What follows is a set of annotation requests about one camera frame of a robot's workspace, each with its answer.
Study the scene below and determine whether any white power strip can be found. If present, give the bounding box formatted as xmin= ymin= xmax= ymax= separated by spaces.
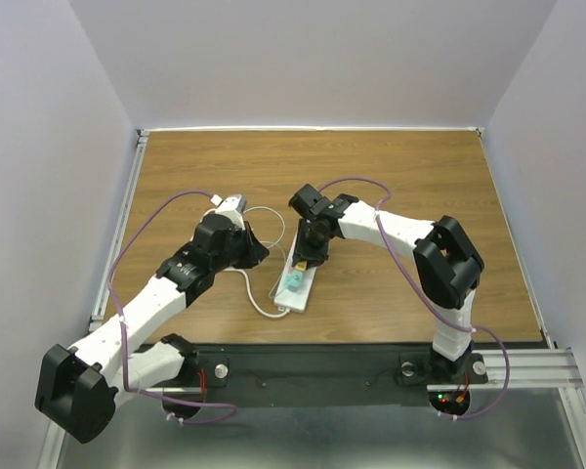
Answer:
xmin=272 ymin=234 xmax=317 ymax=314

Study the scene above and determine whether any yellow usb charger plug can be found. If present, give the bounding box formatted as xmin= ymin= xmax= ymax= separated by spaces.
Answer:
xmin=294 ymin=261 xmax=308 ymax=272

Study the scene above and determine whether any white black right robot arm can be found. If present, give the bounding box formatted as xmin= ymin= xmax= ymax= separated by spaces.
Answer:
xmin=288 ymin=184 xmax=484 ymax=381

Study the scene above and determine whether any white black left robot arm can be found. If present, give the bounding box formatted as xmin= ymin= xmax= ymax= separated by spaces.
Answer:
xmin=34 ymin=213 xmax=270 ymax=444

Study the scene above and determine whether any teal charger plug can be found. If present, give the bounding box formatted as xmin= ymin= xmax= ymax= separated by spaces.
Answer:
xmin=284 ymin=270 xmax=304 ymax=292

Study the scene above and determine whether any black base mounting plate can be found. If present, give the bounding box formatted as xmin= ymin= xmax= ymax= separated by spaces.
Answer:
xmin=139 ymin=341 xmax=489 ymax=409

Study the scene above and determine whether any thin pale green cable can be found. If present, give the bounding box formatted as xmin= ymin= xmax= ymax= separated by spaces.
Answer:
xmin=243 ymin=205 xmax=294 ymax=299

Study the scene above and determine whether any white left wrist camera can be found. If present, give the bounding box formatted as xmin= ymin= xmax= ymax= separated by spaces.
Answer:
xmin=210 ymin=193 xmax=247 ymax=229

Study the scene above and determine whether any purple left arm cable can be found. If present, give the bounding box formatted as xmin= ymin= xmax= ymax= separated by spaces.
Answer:
xmin=106 ymin=190 xmax=238 ymax=425

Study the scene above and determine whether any aluminium frame rail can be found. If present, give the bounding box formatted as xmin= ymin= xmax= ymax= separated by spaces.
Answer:
xmin=60 ymin=130 xmax=586 ymax=468

